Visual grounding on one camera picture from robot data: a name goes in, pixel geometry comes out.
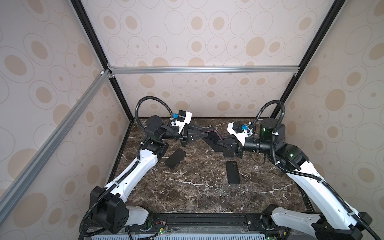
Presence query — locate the black phone case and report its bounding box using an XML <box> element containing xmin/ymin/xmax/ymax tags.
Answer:
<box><xmin>226</xmin><ymin>161</ymin><xmax>241</xmax><ymax>185</ymax></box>

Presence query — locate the left aluminium rail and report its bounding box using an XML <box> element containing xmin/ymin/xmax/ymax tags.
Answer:
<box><xmin>1</xmin><ymin>69</ymin><xmax>112</xmax><ymax>225</ymax></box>

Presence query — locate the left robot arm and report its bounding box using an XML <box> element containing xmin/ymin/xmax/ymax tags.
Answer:
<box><xmin>79</xmin><ymin>96</ymin><xmax>209</xmax><ymax>238</ymax></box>

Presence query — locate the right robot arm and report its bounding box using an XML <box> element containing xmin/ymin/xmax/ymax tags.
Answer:
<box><xmin>204</xmin><ymin>100</ymin><xmax>380</xmax><ymax>240</ymax></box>

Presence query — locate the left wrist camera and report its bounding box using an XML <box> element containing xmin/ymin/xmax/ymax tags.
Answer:
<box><xmin>170</xmin><ymin>110</ymin><xmax>192</xmax><ymax>134</ymax></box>

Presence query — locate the horizontal aluminium rail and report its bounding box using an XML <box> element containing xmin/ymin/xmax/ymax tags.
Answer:
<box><xmin>110</xmin><ymin>66</ymin><xmax>300</xmax><ymax>75</ymax></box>

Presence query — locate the left black corner post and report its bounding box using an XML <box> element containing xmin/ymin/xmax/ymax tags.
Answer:
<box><xmin>70</xmin><ymin>0</ymin><xmax>135</xmax><ymax>122</ymax></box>

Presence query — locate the black corner post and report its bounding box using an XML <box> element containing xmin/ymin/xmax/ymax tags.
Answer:
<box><xmin>70</xmin><ymin>0</ymin><xmax>135</xmax><ymax>122</ymax></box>
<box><xmin>280</xmin><ymin>0</ymin><xmax>347</xmax><ymax>104</ymax></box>

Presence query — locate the right black corner post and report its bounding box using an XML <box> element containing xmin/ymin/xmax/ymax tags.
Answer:
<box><xmin>280</xmin><ymin>0</ymin><xmax>347</xmax><ymax>104</ymax></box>

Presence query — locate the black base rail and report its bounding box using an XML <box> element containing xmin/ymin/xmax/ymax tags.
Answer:
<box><xmin>78</xmin><ymin>212</ymin><xmax>337</xmax><ymax>240</ymax></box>

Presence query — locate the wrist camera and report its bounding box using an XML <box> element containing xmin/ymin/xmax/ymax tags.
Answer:
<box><xmin>170</xmin><ymin>110</ymin><xmax>192</xmax><ymax>134</ymax></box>
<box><xmin>227</xmin><ymin>122</ymin><xmax>254</xmax><ymax>146</ymax></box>

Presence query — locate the black phone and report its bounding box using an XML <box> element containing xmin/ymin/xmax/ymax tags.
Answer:
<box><xmin>203</xmin><ymin>128</ymin><xmax>228</xmax><ymax>152</ymax></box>
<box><xmin>165</xmin><ymin>149</ymin><xmax>187</xmax><ymax>169</ymax></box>

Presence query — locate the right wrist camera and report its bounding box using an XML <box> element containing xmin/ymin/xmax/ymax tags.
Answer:
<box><xmin>227</xmin><ymin>122</ymin><xmax>254</xmax><ymax>146</ymax></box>

